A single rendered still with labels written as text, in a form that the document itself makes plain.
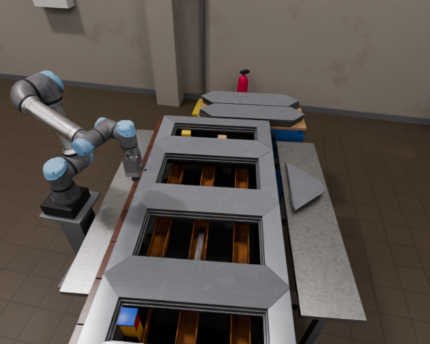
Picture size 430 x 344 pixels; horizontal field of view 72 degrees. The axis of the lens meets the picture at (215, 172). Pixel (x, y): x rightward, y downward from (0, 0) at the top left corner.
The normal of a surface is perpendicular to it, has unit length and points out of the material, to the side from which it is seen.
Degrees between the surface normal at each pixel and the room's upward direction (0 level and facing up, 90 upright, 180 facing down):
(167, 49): 90
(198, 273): 0
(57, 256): 0
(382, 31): 90
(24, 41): 90
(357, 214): 0
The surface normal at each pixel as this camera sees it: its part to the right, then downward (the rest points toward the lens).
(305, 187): 0.02, -0.75
